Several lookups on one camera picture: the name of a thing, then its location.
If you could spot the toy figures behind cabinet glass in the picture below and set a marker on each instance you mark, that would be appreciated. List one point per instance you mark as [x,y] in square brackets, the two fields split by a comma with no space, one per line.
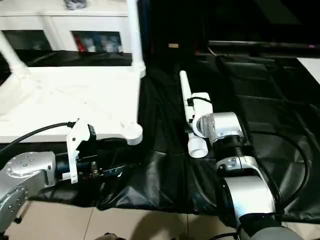
[97,44]

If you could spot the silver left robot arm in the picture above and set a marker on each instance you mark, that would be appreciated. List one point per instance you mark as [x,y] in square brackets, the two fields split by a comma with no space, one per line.
[25,175]

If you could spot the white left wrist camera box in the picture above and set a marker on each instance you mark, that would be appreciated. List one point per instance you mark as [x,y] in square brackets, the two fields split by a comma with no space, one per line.
[77,145]

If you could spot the silver left leg black foot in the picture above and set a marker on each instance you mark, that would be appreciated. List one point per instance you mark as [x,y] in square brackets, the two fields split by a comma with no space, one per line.
[108,237]

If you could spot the white plastic table top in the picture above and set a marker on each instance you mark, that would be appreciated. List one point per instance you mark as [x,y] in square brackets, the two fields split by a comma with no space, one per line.
[70,100]

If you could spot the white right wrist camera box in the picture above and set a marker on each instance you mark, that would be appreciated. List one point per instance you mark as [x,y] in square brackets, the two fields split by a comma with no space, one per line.
[200,107]

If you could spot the white plastic table leg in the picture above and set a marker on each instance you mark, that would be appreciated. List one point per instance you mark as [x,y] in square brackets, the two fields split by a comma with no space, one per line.
[134,30]
[12,57]
[185,85]

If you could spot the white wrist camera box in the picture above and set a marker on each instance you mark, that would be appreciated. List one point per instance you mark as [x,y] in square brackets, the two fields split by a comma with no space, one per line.
[200,107]
[77,145]

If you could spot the white cabinet with glass doors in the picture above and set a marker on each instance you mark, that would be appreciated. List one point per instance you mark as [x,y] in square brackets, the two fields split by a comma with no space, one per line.
[50,22]

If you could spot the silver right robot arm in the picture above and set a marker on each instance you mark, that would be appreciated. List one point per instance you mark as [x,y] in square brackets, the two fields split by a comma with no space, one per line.
[235,175]

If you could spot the grey plush toy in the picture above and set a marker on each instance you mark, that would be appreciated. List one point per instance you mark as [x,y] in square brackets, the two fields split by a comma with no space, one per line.
[75,4]

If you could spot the black work mat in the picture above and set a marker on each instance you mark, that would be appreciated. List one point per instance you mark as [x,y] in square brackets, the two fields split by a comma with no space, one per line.
[280,125]

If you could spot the black tv cabinet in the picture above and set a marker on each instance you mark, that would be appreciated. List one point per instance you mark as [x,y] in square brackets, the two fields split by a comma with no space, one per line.
[240,20]

